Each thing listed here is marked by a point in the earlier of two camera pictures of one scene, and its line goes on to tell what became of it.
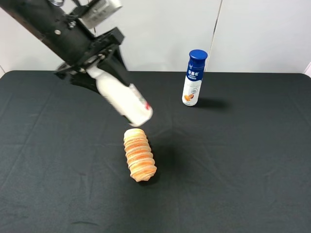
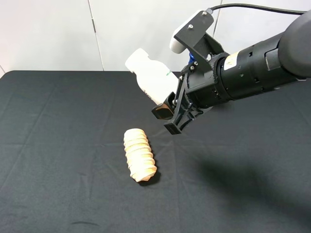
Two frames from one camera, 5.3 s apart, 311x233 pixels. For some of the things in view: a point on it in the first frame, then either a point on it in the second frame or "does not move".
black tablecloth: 239,161 does not move
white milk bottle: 126,99 → 154,78
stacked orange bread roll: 140,157 does not move
